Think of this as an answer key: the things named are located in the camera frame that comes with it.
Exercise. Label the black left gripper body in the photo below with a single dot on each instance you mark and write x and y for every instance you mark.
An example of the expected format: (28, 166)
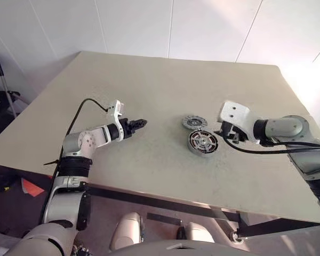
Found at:
(127, 128)

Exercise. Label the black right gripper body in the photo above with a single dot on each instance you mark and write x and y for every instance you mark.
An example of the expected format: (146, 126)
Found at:
(232, 128)

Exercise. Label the black motor housing copper windings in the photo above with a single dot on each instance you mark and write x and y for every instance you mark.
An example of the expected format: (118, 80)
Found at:
(195, 152)

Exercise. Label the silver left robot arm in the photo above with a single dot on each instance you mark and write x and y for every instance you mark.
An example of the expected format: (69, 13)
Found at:
(80, 144)

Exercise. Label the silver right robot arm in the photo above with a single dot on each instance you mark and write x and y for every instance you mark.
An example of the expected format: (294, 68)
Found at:
(285, 128)

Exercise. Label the grey lid with circuit board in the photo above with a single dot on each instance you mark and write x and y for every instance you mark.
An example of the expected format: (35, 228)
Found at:
(194, 122)

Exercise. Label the beige rounded robot leg cover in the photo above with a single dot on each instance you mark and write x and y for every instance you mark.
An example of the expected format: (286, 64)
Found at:
(126, 229)
(200, 232)

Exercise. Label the red orange floor object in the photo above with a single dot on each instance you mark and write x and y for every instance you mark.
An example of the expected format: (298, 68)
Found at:
(32, 189)

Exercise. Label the grey robot torso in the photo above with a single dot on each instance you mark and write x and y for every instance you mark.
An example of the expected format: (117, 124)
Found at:
(181, 249)

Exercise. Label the black and yellow floor object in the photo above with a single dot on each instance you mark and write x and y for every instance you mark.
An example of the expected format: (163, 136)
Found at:
(0, 181)

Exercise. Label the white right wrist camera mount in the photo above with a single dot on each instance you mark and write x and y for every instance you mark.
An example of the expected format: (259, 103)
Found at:
(234, 110)

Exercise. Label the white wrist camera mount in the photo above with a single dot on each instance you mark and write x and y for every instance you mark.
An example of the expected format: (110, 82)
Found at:
(234, 110)
(114, 109)

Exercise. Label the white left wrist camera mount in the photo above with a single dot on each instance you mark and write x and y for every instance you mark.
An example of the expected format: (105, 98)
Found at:
(114, 109)

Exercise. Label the dark metal table frame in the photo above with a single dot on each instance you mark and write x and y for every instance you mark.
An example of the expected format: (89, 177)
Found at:
(149, 198)

